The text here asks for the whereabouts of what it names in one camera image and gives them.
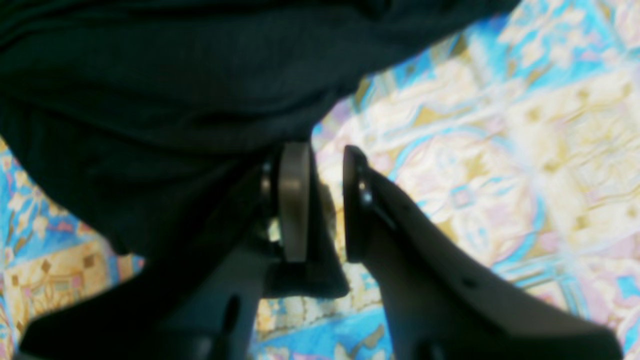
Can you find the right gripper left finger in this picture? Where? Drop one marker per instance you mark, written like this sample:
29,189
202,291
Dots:
267,238

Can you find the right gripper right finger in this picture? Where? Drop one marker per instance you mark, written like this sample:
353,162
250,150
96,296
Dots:
441,304

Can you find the black t-shirt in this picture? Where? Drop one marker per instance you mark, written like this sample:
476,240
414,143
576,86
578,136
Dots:
138,115

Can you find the patterned tablecloth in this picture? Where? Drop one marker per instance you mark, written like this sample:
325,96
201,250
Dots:
519,138

